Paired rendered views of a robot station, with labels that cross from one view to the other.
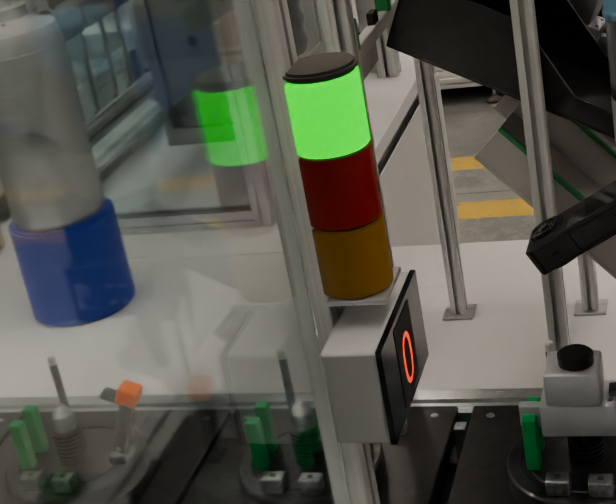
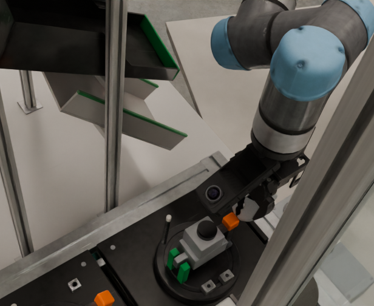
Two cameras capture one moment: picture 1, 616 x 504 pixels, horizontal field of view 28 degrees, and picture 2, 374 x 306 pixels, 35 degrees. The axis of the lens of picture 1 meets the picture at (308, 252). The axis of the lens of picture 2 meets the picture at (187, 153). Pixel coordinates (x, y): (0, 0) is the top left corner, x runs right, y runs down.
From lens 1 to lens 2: 84 cm
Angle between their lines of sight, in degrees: 57
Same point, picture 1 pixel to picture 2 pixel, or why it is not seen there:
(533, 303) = not seen: outside the picture
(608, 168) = not seen: hidden behind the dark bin
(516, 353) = (19, 158)
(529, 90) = (115, 75)
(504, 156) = (80, 105)
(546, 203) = (118, 127)
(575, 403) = (212, 251)
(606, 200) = (253, 172)
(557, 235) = (231, 200)
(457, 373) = not seen: outside the picture
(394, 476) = not seen: outside the picture
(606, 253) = (135, 130)
